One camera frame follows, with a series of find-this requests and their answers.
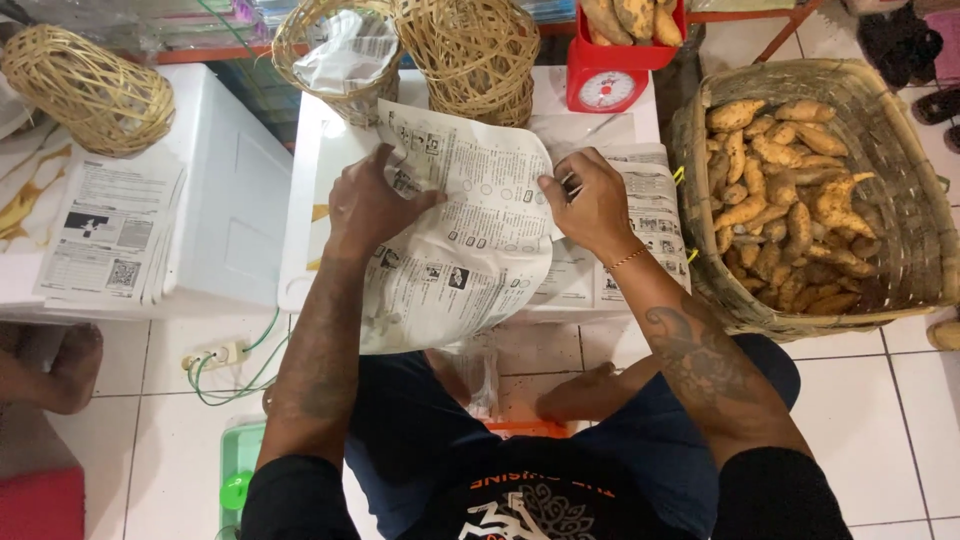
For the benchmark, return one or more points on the person's left hand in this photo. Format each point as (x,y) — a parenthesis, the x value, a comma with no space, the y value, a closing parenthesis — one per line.
(364,210)

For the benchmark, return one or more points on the person's right hand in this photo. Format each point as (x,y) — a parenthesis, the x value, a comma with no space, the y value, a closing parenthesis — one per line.
(596,206)

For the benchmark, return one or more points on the printed paper sheet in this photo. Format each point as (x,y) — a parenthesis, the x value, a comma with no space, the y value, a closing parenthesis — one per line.
(480,247)

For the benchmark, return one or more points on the stack of printed sheets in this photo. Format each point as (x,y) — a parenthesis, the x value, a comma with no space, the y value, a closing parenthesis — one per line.
(109,232)
(652,217)

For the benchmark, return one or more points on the white foam box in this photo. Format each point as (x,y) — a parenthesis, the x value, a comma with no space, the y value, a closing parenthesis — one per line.
(330,157)
(232,195)

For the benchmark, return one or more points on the clear plastic sheet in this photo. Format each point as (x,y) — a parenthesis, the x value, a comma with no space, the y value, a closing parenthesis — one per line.
(577,135)

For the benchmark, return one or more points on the red kitchen scale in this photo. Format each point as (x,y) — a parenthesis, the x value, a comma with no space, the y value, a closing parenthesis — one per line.
(607,79)

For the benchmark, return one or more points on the crumpled paper basket lining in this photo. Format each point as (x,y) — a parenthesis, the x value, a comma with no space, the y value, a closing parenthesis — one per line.
(349,52)

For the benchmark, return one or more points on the paper-lined woven rattan basket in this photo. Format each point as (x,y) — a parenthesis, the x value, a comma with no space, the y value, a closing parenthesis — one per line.
(300,45)

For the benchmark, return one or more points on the empty woven rattan basket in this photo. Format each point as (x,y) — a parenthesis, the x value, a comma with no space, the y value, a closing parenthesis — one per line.
(86,90)
(476,60)

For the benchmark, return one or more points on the person's right foot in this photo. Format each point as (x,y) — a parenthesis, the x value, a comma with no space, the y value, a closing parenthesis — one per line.
(581,394)

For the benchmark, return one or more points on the heap of sweet potatoes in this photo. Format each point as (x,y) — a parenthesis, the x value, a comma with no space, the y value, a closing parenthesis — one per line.
(787,210)

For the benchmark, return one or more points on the white power socket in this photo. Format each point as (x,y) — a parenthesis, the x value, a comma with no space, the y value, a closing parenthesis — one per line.
(217,355)

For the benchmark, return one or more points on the clear plastic bag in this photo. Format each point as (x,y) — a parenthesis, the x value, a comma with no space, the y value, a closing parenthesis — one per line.
(480,382)

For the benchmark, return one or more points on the person's blue shorts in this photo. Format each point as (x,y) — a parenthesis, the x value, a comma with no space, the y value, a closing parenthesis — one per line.
(420,420)

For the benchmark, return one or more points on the green plastic tray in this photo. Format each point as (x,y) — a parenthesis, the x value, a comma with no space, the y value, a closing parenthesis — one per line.
(238,457)

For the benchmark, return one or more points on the person's black shirt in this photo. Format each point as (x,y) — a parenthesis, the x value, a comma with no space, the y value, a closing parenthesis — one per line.
(540,495)

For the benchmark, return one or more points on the large woven bamboo basket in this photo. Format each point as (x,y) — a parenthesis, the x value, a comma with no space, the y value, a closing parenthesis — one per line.
(911,247)

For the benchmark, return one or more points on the pink cloth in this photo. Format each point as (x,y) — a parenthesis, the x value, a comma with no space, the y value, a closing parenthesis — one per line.
(946,45)

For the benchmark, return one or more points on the red stool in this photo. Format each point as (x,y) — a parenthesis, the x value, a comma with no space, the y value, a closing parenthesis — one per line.
(41,502)

